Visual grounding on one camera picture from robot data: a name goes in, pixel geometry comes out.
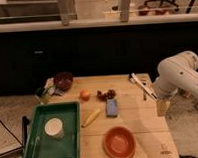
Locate dark grape bunch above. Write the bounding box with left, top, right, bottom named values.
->
left=97, top=90, right=116, bottom=101

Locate yellow banana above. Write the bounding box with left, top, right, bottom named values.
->
left=82, top=108, right=100, bottom=127

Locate white paper cup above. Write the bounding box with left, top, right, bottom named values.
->
left=44, top=118, right=64, bottom=139

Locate orange fruit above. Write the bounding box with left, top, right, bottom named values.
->
left=79, top=90, right=90, bottom=101

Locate red oval bowl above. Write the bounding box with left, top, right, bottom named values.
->
left=102, top=126, right=136, bottom=158

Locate blue sponge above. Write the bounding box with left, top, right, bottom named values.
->
left=106, top=99, right=117, bottom=117

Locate dark maroon bowl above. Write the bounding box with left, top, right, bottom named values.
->
left=53, top=72, right=74, bottom=91

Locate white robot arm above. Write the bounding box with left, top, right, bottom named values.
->
left=153, top=51, right=198, bottom=116

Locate green plastic tray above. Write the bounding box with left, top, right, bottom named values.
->
left=22, top=102, right=80, bottom=158

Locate clear glass with items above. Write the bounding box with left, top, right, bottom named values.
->
left=35, top=86, right=55, bottom=105

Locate grey board at left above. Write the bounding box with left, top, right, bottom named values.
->
left=0, top=119, right=22, bottom=158

